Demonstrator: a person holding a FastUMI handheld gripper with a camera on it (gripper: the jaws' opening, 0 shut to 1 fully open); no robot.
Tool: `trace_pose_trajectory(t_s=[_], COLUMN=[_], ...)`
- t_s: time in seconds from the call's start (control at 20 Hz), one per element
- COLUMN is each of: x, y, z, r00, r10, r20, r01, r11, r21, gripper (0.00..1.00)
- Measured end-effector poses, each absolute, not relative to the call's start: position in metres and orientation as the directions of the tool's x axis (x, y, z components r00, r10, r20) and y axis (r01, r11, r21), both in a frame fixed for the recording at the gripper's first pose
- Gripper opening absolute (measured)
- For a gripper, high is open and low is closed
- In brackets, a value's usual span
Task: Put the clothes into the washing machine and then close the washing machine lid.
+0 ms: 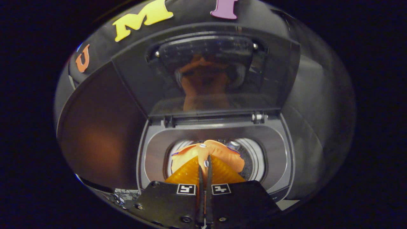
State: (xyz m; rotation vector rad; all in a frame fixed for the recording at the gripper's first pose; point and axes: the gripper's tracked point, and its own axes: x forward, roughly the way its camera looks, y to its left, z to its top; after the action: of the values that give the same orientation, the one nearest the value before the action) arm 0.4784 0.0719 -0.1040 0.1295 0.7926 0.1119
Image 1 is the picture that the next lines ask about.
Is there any dark washing machine lid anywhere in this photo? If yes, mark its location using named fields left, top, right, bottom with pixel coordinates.
left=111, top=23, right=301, bottom=120

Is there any orange polo shirt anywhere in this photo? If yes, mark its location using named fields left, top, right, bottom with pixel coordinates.
left=171, top=140, right=245, bottom=174

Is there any grey washing machine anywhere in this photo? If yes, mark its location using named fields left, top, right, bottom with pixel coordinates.
left=137, top=114, right=296, bottom=204

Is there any grey cabinet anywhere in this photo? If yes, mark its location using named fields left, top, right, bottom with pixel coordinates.
left=57, top=60, right=148, bottom=191

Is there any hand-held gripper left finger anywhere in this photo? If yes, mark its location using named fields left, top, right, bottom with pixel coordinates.
left=126, top=156, right=204, bottom=228

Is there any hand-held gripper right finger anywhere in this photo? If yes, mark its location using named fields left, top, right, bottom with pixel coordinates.
left=205, top=155, right=282, bottom=228

